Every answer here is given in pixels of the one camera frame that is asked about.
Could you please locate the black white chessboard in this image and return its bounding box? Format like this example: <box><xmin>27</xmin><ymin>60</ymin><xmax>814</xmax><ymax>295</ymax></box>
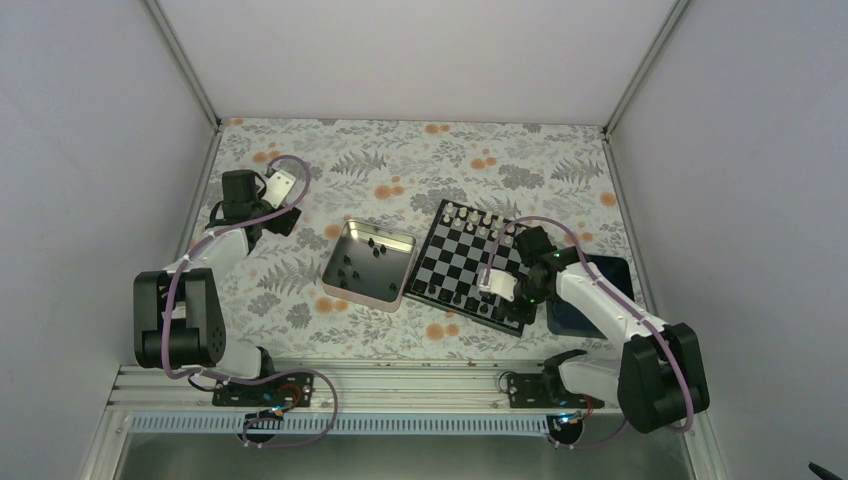
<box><xmin>405</xmin><ymin>199</ymin><xmax>529</xmax><ymax>336</ymax></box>

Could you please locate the purple cable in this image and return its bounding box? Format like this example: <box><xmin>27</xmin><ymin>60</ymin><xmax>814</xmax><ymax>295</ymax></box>
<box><xmin>160</xmin><ymin>154</ymin><xmax>340</xmax><ymax>450</ymax></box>
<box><xmin>479</xmin><ymin>215</ymin><xmax>698</xmax><ymax>452</ymax></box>

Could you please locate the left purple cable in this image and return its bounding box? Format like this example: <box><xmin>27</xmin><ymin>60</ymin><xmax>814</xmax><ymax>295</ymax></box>
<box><xmin>160</xmin><ymin>154</ymin><xmax>340</xmax><ymax>450</ymax></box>

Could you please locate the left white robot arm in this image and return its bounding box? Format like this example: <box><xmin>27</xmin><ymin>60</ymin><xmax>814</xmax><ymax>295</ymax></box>
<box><xmin>133</xmin><ymin>170</ymin><xmax>300</xmax><ymax>405</ymax></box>

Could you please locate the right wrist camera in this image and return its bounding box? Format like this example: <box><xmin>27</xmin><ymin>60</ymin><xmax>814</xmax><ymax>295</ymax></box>
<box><xmin>477</xmin><ymin>270</ymin><xmax>518</xmax><ymax>302</ymax></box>

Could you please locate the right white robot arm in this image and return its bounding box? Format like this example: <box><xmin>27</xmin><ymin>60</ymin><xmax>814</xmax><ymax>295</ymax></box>
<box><xmin>477</xmin><ymin>226</ymin><xmax>710</xmax><ymax>433</ymax></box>

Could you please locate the right aluminium frame post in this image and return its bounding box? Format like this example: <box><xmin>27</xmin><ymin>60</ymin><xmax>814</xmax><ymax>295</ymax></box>
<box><xmin>603</xmin><ymin>0</ymin><xmax>692</xmax><ymax>141</ymax></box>

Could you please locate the floral table mat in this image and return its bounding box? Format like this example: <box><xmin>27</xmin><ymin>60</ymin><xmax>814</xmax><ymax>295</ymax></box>
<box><xmin>195</xmin><ymin>118</ymin><xmax>631</xmax><ymax>362</ymax></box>

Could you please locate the left aluminium frame post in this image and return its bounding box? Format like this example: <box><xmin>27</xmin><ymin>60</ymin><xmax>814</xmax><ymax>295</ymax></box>
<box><xmin>142</xmin><ymin>0</ymin><xmax>221</xmax><ymax>130</ymax></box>

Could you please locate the blue plastic box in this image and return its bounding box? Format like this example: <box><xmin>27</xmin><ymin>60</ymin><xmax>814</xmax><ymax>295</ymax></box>
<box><xmin>546</xmin><ymin>254</ymin><xmax>635</xmax><ymax>340</ymax></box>

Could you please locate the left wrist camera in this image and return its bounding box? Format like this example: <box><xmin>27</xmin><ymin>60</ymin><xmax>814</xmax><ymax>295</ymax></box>
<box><xmin>262</xmin><ymin>171</ymin><xmax>297</xmax><ymax>209</ymax></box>

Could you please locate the aluminium frame post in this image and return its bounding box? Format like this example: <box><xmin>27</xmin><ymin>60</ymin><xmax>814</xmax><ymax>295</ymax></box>
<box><xmin>603</xmin><ymin>0</ymin><xmax>692</xmax><ymax>141</ymax></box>
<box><xmin>142</xmin><ymin>0</ymin><xmax>221</xmax><ymax>130</ymax></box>

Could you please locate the aluminium front rail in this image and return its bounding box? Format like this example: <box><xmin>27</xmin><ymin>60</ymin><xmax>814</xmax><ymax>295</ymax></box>
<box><xmin>105</xmin><ymin>364</ymin><xmax>705</xmax><ymax>415</ymax></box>

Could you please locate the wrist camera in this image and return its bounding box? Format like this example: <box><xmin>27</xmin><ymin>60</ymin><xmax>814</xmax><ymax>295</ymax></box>
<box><xmin>477</xmin><ymin>270</ymin><xmax>518</xmax><ymax>302</ymax></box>
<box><xmin>262</xmin><ymin>171</ymin><xmax>297</xmax><ymax>209</ymax></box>

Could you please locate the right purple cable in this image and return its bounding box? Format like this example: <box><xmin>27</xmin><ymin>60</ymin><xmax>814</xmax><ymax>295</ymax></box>
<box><xmin>479</xmin><ymin>215</ymin><xmax>698</xmax><ymax>452</ymax></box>

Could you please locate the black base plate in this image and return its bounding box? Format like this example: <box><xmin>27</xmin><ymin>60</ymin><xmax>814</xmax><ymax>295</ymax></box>
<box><xmin>502</xmin><ymin>372</ymin><xmax>605</xmax><ymax>409</ymax></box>
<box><xmin>212</xmin><ymin>372</ymin><xmax>314</xmax><ymax>409</ymax></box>

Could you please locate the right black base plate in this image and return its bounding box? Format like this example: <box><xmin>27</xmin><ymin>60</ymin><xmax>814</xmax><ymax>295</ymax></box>
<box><xmin>502</xmin><ymin>372</ymin><xmax>605</xmax><ymax>409</ymax></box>

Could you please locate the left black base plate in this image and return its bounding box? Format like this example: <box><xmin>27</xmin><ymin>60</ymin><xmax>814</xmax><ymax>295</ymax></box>
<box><xmin>212</xmin><ymin>372</ymin><xmax>314</xmax><ymax>409</ymax></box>

